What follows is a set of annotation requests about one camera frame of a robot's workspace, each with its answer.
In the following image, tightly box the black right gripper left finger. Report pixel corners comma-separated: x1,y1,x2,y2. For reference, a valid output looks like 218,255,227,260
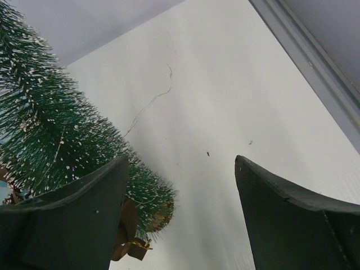
1,156,129,269

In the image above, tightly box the small green christmas tree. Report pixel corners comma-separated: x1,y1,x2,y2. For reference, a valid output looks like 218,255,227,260
1,1,176,240

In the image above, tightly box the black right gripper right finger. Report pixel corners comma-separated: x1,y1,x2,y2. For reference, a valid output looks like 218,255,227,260
235,155,359,269

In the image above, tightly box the brown ribbon bow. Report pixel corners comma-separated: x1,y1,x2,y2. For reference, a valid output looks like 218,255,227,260
111,199,151,262

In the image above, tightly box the thin wire light string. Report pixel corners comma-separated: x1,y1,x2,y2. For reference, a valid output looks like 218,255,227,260
123,30,174,138

